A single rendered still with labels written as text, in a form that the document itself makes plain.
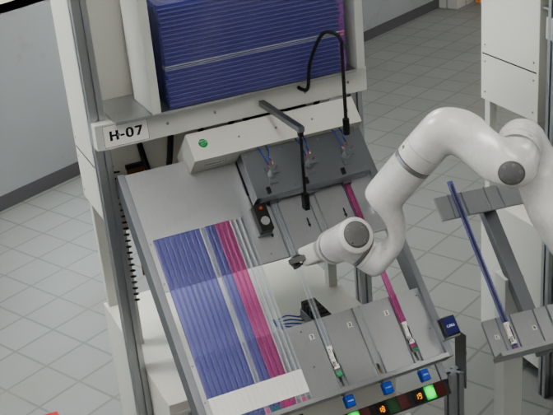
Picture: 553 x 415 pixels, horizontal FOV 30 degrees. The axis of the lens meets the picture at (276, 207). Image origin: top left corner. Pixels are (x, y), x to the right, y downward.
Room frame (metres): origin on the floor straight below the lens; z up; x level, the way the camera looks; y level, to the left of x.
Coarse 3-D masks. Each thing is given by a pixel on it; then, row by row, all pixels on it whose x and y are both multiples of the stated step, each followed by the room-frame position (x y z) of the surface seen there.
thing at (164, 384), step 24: (264, 264) 3.07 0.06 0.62; (288, 264) 3.05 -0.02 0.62; (288, 288) 2.89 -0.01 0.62; (312, 288) 2.88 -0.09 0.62; (336, 288) 2.86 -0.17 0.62; (144, 312) 2.82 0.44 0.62; (288, 312) 2.74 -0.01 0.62; (336, 312) 2.72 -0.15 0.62; (120, 336) 2.74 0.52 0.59; (144, 336) 2.68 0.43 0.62; (120, 360) 2.80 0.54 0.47; (144, 360) 2.55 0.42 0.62; (168, 360) 2.53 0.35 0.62; (120, 384) 2.86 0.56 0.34; (168, 384) 2.41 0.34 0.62; (168, 408) 2.32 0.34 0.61; (312, 408) 2.47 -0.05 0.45; (336, 408) 2.50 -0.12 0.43
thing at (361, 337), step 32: (416, 288) 2.41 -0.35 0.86; (352, 320) 2.31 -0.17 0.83; (384, 320) 2.32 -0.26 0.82; (416, 320) 2.34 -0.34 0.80; (320, 352) 2.23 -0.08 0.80; (352, 352) 2.25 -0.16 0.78; (384, 352) 2.26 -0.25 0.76; (416, 352) 2.28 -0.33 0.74; (320, 384) 2.17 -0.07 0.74; (352, 384) 2.19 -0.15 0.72
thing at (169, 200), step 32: (160, 192) 2.47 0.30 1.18; (192, 192) 2.49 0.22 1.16; (224, 192) 2.50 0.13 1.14; (320, 192) 2.56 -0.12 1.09; (160, 224) 2.41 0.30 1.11; (192, 224) 2.42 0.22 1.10; (288, 224) 2.47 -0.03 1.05; (320, 224) 2.49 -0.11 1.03; (384, 224) 2.53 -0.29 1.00; (288, 256) 2.41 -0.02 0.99
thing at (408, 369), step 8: (424, 360) 2.25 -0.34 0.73; (432, 360) 2.25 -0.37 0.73; (440, 360) 2.28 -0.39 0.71; (400, 368) 2.22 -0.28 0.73; (408, 368) 2.22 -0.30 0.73; (416, 368) 2.25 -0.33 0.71; (376, 376) 2.19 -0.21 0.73; (384, 376) 2.19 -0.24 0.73; (392, 376) 2.21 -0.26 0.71; (360, 384) 2.17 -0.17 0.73; (368, 384) 2.17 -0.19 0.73; (336, 392) 2.14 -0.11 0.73; (344, 392) 2.15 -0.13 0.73; (352, 392) 2.21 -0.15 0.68; (312, 400) 2.12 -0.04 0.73; (320, 400) 2.12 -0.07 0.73; (328, 400) 2.18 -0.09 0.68; (288, 408) 2.09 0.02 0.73; (296, 408) 2.10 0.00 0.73; (304, 408) 2.16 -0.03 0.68
